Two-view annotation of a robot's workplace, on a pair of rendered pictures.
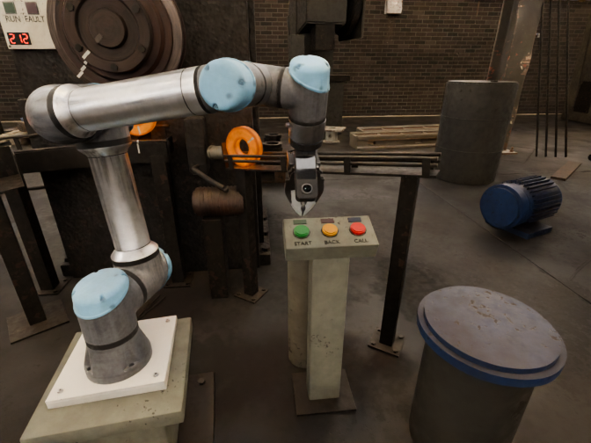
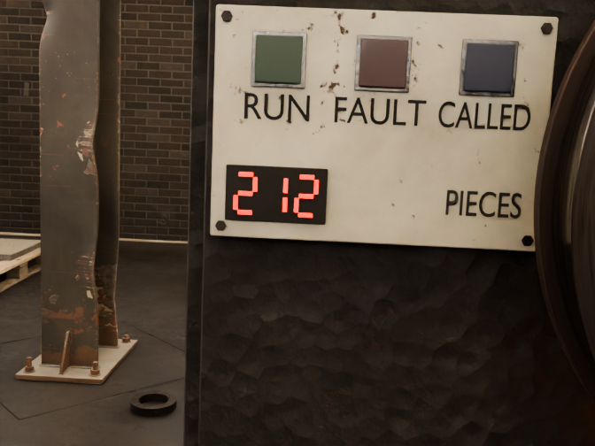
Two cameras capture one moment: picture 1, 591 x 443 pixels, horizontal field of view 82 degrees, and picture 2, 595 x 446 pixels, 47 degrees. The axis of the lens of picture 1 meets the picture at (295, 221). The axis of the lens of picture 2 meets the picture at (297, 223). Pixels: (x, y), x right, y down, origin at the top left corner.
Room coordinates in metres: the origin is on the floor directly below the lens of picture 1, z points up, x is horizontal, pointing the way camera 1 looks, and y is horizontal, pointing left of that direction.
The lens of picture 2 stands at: (1.00, 1.00, 1.15)
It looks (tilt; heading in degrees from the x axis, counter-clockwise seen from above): 8 degrees down; 8
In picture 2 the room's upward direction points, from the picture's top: 3 degrees clockwise
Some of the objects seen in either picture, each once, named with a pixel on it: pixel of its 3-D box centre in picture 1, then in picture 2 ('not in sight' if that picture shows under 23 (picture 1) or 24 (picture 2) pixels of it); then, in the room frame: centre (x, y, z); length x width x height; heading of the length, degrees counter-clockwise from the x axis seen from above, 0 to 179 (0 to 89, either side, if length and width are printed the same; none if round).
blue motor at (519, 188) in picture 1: (526, 202); not in sight; (2.11, -1.53, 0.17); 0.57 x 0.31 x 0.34; 116
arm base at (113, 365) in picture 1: (115, 344); not in sight; (0.64, 0.44, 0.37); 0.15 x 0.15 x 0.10
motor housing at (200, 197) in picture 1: (224, 243); not in sight; (1.37, 0.32, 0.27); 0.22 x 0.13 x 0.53; 96
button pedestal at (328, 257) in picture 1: (325, 318); not in sight; (0.81, -0.09, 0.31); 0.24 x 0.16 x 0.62; 96
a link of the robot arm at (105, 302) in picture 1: (106, 302); not in sight; (0.65, 0.44, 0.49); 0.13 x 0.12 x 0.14; 168
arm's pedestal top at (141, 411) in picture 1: (123, 372); not in sight; (0.64, 0.44, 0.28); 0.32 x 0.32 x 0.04; 12
